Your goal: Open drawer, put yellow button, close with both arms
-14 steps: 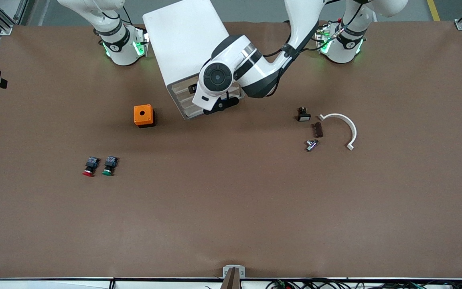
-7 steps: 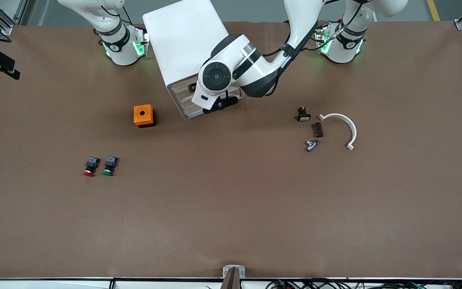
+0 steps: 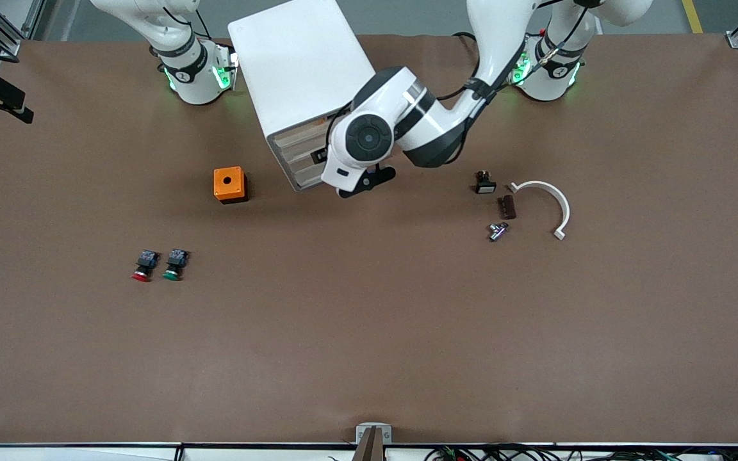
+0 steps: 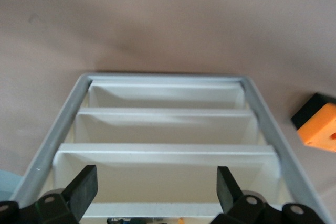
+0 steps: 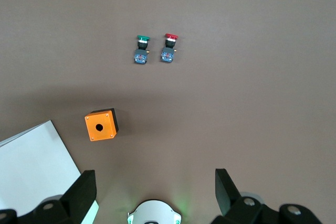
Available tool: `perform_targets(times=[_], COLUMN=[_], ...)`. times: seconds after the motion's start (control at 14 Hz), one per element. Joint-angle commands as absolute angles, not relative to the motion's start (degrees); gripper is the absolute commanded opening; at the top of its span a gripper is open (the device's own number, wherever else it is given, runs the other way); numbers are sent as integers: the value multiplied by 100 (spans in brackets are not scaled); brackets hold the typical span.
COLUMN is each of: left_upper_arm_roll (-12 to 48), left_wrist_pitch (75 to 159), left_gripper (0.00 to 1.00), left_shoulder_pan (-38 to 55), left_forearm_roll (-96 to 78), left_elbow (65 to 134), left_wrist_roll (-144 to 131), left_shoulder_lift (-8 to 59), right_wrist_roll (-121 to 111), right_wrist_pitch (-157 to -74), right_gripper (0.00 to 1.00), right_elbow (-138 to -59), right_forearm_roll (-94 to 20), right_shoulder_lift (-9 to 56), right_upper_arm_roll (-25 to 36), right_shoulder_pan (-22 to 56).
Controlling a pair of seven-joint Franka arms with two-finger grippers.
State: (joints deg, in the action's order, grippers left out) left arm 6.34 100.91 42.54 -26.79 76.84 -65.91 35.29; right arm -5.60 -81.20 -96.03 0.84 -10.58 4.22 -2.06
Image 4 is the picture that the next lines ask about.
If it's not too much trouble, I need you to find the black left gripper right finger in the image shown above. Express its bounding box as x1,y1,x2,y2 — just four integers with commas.
216,166,325,224

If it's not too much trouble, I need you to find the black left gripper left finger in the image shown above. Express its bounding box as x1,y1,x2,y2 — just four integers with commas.
0,165,99,224

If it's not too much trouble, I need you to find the orange box with hole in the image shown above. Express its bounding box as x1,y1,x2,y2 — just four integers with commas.
290,92,336,153

